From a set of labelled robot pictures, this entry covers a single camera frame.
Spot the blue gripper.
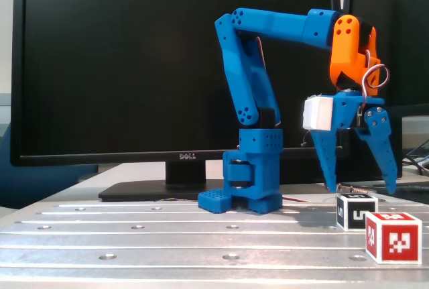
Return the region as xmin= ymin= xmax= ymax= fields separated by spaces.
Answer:
xmin=309 ymin=93 xmax=399 ymax=194

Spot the black cube with white marker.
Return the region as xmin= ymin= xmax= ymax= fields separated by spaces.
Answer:
xmin=335 ymin=192 xmax=379 ymax=232

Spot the red cube with white marker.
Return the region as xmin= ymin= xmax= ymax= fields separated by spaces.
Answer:
xmin=364 ymin=211 xmax=422 ymax=265

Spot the black flat pad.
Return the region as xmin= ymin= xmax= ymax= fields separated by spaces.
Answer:
xmin=371 ymin=181 xmax=429 ymax=203

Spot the black unbranded monitor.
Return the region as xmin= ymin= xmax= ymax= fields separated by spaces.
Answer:
xmin=342 ymin=0 xmax=429 ymax=109

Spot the black Dell computer monitor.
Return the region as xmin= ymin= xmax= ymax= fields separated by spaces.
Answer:
xmin=9 ymin=0 xmax=349 ymax=203

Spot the blue chair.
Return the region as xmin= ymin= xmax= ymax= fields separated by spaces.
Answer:
xmin=0 ymin=124 xmax=100 ymax=209

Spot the small board with jumper wires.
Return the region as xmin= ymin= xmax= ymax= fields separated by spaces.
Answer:
xmin=323 ymin=181 xmax=373 ymax=194

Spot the wrist servo cable loop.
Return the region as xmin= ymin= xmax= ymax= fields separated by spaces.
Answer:
xmin=361 ymin=49 xmax=391 ymax=102

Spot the black cable bundle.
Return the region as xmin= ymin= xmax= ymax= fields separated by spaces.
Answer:
xmin=402 ymin=139 xmax=429 ymax=172

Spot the red white power wire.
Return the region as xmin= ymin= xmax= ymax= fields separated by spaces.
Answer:
xmin=282 ymin=195 xmax=314 ymax=203

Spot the long arm servo cable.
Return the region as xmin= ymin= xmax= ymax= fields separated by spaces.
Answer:
xmin=255 ymin=36 xmax=282 ymax=129

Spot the multicolour ribbon wire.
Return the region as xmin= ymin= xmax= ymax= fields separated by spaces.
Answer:
xmin=153 ymin=196 xmax=199 ymax=203

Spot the aluminium slotted base plate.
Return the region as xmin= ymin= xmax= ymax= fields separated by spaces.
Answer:
xmin=0 ymin=201 xmax=429 ymax=284

